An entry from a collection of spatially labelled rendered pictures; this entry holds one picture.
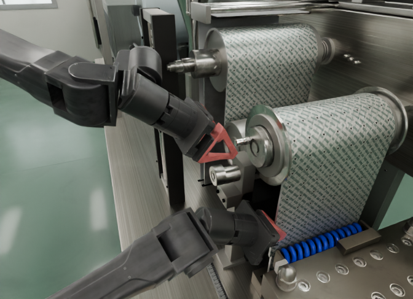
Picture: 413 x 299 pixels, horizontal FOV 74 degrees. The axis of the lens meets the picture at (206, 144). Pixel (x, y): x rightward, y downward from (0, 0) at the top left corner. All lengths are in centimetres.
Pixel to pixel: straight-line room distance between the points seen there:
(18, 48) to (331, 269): 64
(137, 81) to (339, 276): 50
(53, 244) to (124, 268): 181
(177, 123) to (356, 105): 33
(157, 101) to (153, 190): 59
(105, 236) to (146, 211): 122
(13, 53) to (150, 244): 31
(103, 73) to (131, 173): 69
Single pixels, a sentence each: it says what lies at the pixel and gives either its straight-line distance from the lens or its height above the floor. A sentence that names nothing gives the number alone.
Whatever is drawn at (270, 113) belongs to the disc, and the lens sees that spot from 47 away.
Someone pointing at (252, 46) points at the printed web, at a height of 138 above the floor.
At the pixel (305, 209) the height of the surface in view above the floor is 113.
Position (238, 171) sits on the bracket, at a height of 118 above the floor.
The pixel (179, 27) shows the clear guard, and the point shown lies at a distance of 139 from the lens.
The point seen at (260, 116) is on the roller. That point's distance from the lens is 49.
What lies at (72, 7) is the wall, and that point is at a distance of 588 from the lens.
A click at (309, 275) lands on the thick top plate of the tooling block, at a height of 103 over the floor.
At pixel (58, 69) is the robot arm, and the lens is 40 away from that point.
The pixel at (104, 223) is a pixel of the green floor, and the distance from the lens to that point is 217.
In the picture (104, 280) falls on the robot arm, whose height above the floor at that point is 121.
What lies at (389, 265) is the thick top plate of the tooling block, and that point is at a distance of 68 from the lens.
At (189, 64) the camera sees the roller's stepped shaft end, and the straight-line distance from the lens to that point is 64.
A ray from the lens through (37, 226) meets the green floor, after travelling 235.
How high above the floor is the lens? 151
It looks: 32 degrees down
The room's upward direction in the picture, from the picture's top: straight up
